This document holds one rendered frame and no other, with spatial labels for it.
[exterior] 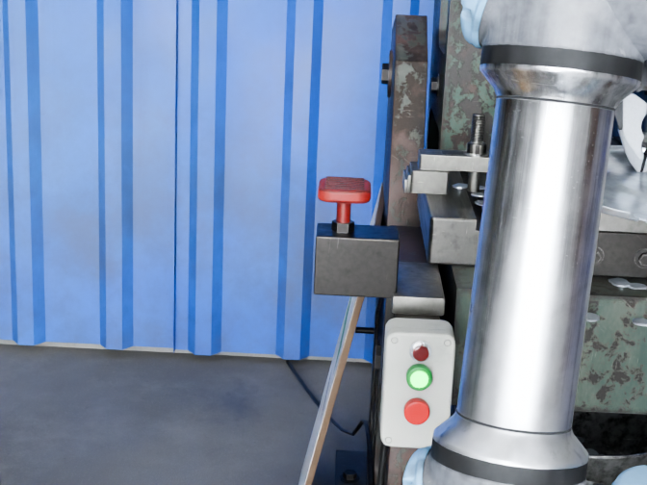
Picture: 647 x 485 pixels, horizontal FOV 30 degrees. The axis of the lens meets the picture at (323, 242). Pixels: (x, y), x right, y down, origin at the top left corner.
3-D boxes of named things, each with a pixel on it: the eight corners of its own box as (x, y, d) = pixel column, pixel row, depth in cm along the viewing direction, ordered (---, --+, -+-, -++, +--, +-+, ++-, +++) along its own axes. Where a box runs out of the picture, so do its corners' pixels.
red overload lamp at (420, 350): (431, 365, 129) (432, 344, 128) (408, 364, 129) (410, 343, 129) (430, 361, 130) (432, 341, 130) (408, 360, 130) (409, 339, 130)
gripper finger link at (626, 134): (632, 163, 140) (639, 84, 138) (643, 174, 135) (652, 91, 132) (605, 162, 140) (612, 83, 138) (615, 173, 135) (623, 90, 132)
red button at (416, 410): (428, 425, 131) (430, 402, 130) (402, 424, 131) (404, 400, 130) (428, 421, 132) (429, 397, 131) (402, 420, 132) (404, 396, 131)
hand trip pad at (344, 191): (368, 257, 136) (371, 191, 134) (315, 254, 136) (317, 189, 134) (368, 240, 143) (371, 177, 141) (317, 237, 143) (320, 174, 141)
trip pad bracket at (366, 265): (392, 392, 141) (401, 230, 136) (309, 388, 141) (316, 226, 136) (391, 372, 147) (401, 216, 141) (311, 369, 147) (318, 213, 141)
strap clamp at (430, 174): (532, 198, 158) (539, 120, 155) (403, 192, 158) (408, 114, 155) (527, 188, 163) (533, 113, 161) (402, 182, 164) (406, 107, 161)
